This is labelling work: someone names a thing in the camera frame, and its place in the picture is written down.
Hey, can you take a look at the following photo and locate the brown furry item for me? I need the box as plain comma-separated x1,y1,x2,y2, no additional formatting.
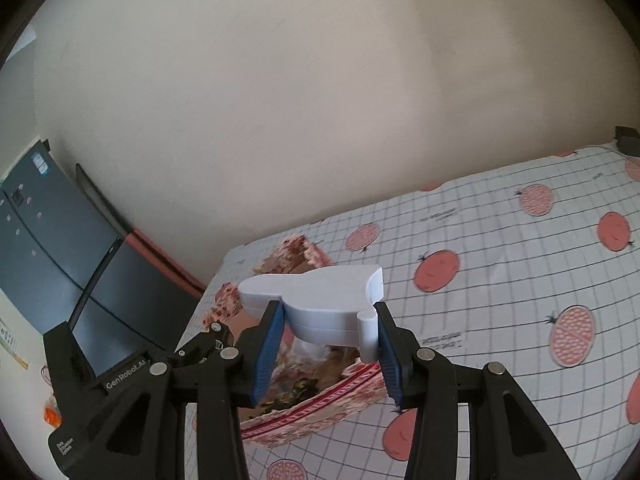
260,346,359,413

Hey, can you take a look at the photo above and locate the crumpled white paper ball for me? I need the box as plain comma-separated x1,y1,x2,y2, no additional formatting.
291,337,331,362

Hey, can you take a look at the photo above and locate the floral cardboard box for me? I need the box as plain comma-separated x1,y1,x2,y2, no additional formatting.
201,234,386,448

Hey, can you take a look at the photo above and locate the pink folded board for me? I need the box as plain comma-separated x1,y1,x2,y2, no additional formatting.
125,229,206,299

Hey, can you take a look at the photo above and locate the dark blue refrigerator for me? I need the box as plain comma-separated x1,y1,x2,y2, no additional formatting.
1,141,200,374

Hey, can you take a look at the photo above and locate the black power adapter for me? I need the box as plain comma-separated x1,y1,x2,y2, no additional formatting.
614,126,640,158

